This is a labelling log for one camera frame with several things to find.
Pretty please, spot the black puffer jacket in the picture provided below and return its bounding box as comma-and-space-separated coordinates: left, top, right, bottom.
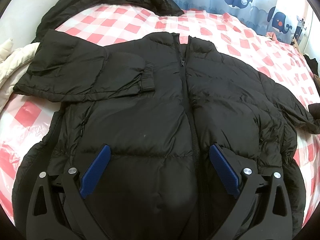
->
12, 30, 319, 239

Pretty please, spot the black coat at headboard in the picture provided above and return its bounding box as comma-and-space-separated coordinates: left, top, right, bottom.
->
33, 0, 184, 42

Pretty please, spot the cream puffer jacket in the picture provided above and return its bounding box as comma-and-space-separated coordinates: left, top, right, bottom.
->
0, 38, 40, 111

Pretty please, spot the dark clothes pile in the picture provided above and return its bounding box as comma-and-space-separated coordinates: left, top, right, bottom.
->
304, 54, 319, 86

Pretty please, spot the pink checkered bed cover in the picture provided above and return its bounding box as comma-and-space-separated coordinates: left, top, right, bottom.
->
1, 4, 319, 218

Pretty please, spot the whale print curtain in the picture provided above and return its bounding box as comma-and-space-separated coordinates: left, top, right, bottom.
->
173, 0, 307, 44

